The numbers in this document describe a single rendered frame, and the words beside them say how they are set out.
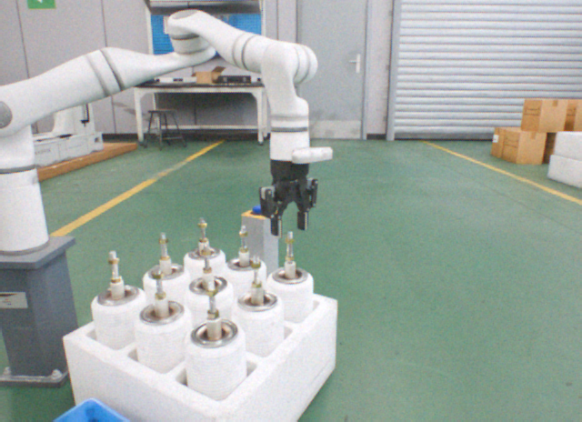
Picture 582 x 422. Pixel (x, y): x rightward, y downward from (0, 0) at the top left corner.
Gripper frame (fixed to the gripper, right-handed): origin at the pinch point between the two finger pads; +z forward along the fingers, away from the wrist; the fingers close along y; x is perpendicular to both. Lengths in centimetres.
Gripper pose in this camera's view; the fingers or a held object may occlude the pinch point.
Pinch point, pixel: (289, 226)
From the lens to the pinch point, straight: 78.2
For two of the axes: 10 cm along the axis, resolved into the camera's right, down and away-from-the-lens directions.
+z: 0.0, 9.6, 2.6
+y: -7.3, 1.8, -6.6
